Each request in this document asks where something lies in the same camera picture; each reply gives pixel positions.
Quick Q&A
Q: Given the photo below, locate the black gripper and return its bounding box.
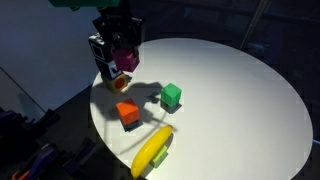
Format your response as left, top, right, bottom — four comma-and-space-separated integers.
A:
93, 6, 145, 59

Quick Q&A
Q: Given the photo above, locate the pink block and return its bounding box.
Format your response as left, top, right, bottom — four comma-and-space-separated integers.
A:
111, 47, 141, 73

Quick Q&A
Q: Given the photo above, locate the colourful block with orange circle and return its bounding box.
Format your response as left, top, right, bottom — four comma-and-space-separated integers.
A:
100, 72, 130, 94

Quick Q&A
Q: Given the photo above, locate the grey block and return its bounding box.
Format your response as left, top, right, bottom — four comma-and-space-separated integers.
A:
160, 99, 183, 115

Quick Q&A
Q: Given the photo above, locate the dark blue block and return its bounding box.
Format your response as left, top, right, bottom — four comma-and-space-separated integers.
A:
121, 119, 144, 132

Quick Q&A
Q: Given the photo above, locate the small lime green block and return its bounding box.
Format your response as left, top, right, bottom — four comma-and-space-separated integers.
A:
149, 145, 169, 169

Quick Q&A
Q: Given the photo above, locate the yellow banana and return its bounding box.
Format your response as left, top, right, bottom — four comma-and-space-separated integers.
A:
130, 124, 175, 179

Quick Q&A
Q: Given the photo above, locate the black clamp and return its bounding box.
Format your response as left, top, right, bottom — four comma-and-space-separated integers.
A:
62, 135, 98, 175

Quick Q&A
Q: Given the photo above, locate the metal partition post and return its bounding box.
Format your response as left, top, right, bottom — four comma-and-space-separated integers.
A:
238, 0, 270, 51

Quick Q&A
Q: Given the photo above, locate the blue handled clamp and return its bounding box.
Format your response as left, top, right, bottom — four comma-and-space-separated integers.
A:
11, 144, 60, 180

